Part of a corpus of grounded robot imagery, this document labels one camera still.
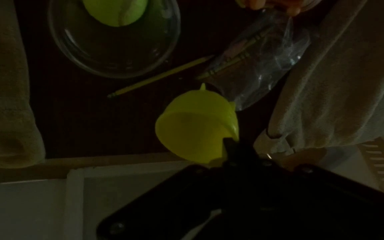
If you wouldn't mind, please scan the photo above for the wooden stick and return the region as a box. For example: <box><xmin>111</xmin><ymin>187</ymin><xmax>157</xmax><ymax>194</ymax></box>
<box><xmin>107</xmin><ymin>56</ymin><xmax>213</xmax><ymax>99</ymax></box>

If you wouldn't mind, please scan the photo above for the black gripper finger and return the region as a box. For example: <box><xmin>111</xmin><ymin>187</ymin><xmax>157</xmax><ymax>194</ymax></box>
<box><xmin>223</xmin><ymin>139</ymin><xmax>261</xmax><ymax>171</ymax></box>

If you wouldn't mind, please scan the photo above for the clear plastic bag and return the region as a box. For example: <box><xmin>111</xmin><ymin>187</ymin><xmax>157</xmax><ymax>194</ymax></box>
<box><xmin>197</xmin><ymin>11</ymin><xmax>311</xmax><ymax>111</ymax></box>

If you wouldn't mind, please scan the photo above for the beige towel far side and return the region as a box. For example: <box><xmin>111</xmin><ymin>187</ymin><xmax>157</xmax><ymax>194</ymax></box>
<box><xmin>0</xmin><ymin>0</ymin><xmax>45</xmax><ymax>168</ymax></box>

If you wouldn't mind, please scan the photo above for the yellow plastic bowl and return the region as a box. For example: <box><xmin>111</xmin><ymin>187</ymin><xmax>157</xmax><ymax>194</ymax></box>
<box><xmin>155</xmin><ymin>86</ymin><xmax>239</xmax><ymax>166</ymax></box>

